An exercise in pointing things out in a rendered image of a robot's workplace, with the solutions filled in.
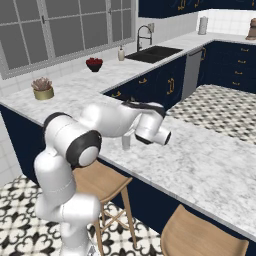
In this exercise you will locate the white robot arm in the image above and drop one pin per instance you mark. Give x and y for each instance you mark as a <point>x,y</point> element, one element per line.
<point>63,186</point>

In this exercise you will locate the clear glass cup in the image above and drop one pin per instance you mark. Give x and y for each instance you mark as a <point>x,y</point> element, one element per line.
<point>126,142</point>

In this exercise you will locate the navy drawer front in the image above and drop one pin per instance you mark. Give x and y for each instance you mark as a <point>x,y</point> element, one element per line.
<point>125,90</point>
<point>146,88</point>

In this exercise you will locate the navy dining counter base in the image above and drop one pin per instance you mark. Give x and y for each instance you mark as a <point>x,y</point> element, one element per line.
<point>20,140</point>

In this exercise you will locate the navy cupboard door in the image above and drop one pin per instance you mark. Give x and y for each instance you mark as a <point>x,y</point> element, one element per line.
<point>162,86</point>
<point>179,80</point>

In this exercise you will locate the wooden bar stool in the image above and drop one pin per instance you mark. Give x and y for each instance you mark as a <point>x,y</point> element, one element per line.
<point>100,181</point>
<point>196,235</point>

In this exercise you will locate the dark bowl of red fruit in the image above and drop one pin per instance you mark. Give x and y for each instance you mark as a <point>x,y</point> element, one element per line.
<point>94,65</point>

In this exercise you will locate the cream soap dispenser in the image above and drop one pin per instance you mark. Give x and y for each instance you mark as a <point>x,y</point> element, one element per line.
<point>121,55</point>

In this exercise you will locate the black sink basin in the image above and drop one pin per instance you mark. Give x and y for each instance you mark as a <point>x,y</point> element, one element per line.
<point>153,54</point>

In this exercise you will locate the grey dishwasher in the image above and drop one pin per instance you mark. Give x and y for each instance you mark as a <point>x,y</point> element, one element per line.
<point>191,75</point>

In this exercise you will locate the black sink tap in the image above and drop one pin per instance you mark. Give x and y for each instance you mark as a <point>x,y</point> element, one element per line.
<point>139,38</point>

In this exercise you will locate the succulent in gold pot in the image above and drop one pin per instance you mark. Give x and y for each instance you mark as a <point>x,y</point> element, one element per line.
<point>43,90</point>

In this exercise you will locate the grey framed window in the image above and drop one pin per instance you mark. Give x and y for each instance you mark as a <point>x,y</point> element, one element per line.
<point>66,30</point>

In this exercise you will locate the white paper towel roll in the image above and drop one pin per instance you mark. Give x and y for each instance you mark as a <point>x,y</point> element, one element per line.
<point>203,26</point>

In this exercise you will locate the brown jar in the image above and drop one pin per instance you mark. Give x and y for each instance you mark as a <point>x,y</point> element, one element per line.
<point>252,31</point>

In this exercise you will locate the wall socket plate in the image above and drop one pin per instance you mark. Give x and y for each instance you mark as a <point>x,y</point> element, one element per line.
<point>151,27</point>

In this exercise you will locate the navy wall cupboards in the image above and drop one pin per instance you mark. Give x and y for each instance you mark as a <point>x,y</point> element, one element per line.
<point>160,8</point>

